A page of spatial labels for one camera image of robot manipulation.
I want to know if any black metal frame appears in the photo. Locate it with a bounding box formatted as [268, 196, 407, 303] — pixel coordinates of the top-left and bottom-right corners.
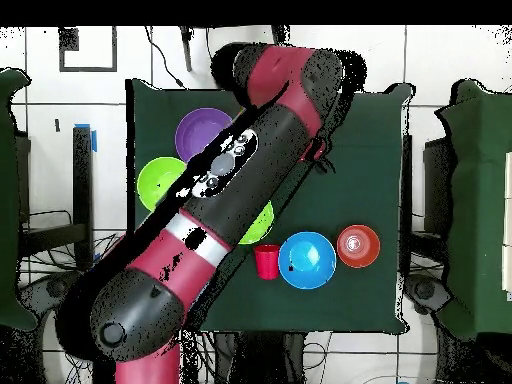
[18, 125, 95, 274]

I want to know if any tangle of cables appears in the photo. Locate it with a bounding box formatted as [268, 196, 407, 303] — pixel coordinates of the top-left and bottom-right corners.
[23, 209, 129, 384]

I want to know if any black stand leg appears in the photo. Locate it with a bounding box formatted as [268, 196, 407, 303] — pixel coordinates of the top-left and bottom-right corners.
[271, 25, 291, 45]
[178, 25, 194, 73]

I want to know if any black metal beam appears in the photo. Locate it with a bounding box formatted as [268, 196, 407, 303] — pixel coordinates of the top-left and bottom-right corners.
[400, 133, 414, 277]

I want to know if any blue bowl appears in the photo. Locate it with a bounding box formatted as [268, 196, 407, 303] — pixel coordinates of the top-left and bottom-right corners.
[277, 230, 338, 290]

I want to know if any small orange bowl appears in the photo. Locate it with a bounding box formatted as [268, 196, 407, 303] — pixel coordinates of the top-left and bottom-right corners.
[336, 224, 382, 269]

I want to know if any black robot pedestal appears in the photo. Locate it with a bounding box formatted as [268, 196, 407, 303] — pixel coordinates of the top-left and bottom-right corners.
[213, 330, 310, 384]

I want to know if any black square frame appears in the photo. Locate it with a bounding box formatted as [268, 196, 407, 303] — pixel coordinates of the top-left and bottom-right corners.
[58, 25, 118, 74]

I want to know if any dark green table cloth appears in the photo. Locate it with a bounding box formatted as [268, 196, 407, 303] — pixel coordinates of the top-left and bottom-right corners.
[125, 77, 413, 335]

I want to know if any green bowl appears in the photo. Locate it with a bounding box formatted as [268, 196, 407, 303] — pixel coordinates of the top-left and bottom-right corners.
[238, 199, 276, 246]
[136, 156, 188, 212]

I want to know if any purple bowl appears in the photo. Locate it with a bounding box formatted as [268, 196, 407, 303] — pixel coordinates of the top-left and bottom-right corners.
[174, 107, 234, 163]

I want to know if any green cloth side table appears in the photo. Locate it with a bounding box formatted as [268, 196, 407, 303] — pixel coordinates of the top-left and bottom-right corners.
[0, 67, 39, 333]
[433, 78, 512, 341]

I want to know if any red cup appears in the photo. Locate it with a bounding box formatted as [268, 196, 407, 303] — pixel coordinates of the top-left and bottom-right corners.
[253, 244, 282, 281]

